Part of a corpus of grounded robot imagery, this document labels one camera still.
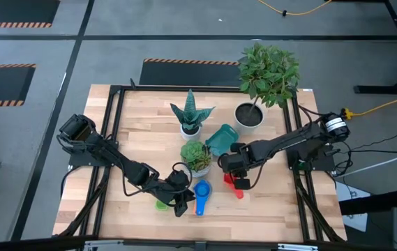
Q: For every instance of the black metal floor stand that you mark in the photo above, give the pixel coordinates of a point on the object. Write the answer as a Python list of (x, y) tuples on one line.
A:
[(386, 89)]

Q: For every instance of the green plastic measuring cup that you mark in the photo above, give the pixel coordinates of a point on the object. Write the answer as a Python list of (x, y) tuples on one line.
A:
[(160, 206)]

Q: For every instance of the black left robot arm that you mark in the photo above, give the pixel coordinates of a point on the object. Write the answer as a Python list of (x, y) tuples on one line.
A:
[(107, 153)]

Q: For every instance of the succulent in triangle-patterned pot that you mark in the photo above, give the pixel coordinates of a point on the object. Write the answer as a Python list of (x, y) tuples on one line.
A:
[(193, 151)]

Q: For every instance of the teal plastic basket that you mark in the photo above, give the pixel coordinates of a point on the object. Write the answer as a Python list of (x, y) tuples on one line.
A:
[(220, 139)]

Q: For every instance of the large light blue measuring cup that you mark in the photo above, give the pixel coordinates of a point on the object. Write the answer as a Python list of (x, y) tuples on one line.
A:
[(201, 207)]

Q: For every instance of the snake plant in white pot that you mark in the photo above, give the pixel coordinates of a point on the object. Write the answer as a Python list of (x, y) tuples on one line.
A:
[(191, 115)]

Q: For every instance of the leafy tree in white pot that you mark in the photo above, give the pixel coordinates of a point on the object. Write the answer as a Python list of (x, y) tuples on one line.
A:
[(268, 73)]

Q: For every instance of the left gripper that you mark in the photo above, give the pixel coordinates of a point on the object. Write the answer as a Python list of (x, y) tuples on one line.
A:
[(175, 188)]

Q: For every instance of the silver aluminium extrusion bar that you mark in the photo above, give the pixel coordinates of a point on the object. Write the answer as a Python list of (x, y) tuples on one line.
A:
[(297, 247), (104, 245)]

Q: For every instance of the orange plastic measuring cup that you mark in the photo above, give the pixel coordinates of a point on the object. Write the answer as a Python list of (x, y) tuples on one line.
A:
[(194, 209)]

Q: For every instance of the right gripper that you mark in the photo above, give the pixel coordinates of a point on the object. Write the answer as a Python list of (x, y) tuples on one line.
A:
[(238, 164)]

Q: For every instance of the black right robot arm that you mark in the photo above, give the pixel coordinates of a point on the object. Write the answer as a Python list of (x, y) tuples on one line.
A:
[(296, 141)]

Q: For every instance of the red plastic measuring cup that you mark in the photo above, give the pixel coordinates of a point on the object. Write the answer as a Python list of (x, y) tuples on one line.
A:
[(229, 178)]

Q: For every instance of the small light blue measuring cup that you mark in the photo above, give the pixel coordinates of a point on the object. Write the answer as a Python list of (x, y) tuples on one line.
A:
[(202, 190)]

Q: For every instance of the white paper sheet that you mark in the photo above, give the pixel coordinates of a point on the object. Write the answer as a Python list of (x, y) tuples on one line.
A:
[(351, 209)]

